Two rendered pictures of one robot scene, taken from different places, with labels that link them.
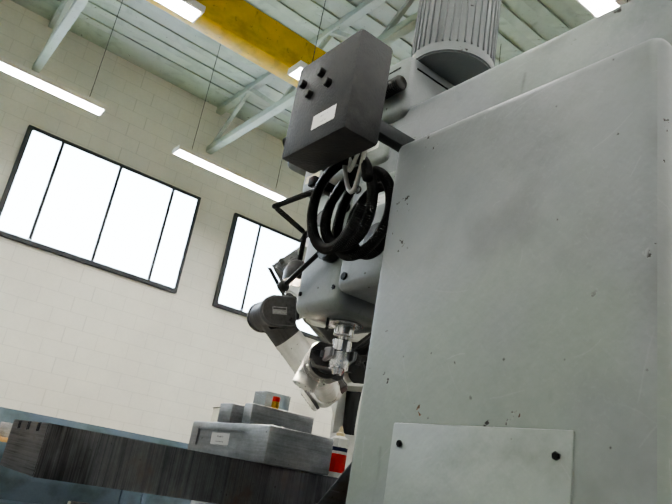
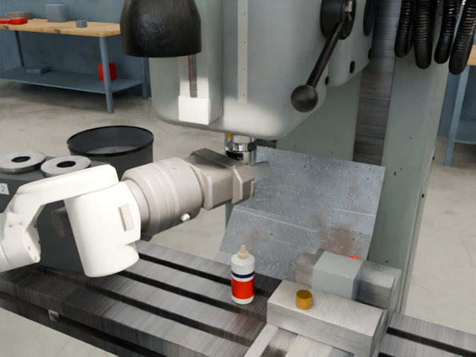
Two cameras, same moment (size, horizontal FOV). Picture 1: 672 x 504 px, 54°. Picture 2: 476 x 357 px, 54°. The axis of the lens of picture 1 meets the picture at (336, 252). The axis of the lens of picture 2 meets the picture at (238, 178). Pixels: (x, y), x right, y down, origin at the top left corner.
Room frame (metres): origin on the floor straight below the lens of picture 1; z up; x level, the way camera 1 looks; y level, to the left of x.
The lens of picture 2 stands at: (1.84, 0.51, 1.51)
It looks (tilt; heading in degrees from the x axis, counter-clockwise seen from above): 24 degrees down; 241
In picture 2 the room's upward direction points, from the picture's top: straight up
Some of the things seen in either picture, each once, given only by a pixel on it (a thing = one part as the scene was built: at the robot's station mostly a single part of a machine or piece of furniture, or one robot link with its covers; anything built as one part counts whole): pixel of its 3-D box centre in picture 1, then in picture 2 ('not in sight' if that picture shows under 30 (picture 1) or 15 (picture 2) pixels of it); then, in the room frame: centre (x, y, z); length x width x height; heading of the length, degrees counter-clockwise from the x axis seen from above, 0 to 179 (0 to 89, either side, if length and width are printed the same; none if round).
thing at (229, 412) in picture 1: (255, 419); (323, 316); (1.47, 0.11, 1.06); 0.15 x 0.06 x 0.04; 123
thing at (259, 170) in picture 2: (327, 352); (255, 173); (1.51, -0.02, 1.23); 0.06 x 0.02 x 0.03; 14
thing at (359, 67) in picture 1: (334, 103); not in sight; (1.08, 0.05, 1.62); 0.20 x 0.09 x 0.21; 35
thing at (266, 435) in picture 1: (257, 436); (326, 324); (1.45, 0.10, 1.02); 0.35 x 0.15 x 0.11; 33
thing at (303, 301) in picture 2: not in sight; (303, 299); (1.50, 0.09, 1.08); 0.02 x 0.02 x 0.02
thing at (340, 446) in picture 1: (337, 451); (242, 272); (1.49, -0.08, 1.02); 0.04 x 0.04 x 0.11
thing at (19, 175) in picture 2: not in sight; (52, 207); (1.75, -0.40, 1.07); 0.22 x 0.12 x 0.20; 136
